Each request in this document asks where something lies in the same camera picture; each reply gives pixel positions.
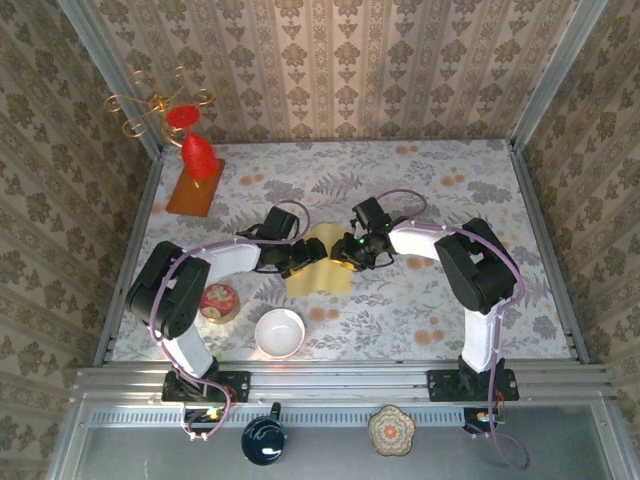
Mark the yellow cloth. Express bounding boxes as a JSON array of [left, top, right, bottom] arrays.
[[285, 222, 354, 300]]

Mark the floral patterned table cover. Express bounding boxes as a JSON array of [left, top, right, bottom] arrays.
[[110, 139, 576, 362]]

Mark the white bowl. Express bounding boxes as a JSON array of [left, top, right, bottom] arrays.
[[253, 308, 307, 360]]

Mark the round red gold-rimmed tin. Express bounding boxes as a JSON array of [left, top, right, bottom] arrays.
[[198, 282, 242, 325]]

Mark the orange wooden board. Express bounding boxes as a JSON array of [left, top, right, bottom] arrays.
[[165, 157, 227, 218]]

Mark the red wine glass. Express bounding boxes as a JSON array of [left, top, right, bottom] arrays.
[[165, 104, 219, 181]]

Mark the patterned flower-shaped dish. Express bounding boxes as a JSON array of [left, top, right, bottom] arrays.
[[367, 404, 417, 458]]

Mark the small controller circuit board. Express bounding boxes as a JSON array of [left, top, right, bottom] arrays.
[[180, 405, 225, 436], [462, 407, 507, 435]]

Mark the dark blue mug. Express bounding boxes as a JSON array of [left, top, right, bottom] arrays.
[[240, 401, 289, 467]]

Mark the grey metal shelf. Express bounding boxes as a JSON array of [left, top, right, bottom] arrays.
[[47, 402, 634, 480]]

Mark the aluminium frame cross rail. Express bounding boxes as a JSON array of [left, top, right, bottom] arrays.
[[72, 359, 619, 407]]

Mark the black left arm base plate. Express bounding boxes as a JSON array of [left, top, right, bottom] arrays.
[[160, 370, 252, 404]]

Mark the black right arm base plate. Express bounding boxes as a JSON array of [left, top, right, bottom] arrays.
[[426, 368, 520, 403]]

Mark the slotted grey cable duct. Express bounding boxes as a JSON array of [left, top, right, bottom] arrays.
[[89, 409, 476, 429]]

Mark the aluminium frame side rail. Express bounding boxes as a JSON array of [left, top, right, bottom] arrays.
[[508, 142, 591, 364], [93, 154, 164, 366]]

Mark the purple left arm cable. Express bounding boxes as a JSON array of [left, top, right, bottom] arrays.
[[149, 198, 312, 444]]

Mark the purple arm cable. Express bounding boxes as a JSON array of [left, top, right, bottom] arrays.
[[374, 188, 532, 471], [149, 198, 312, 444]]

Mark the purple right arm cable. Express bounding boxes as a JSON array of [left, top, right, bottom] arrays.
[[374, 188, 532, 471]]

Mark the gold wire candle holder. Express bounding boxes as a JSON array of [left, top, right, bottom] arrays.
[[103, 66, 217, 147]]

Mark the aluminium frame post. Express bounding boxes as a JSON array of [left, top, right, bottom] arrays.
[[509, 0, 614, 151], [57, 0, 164, 159]]

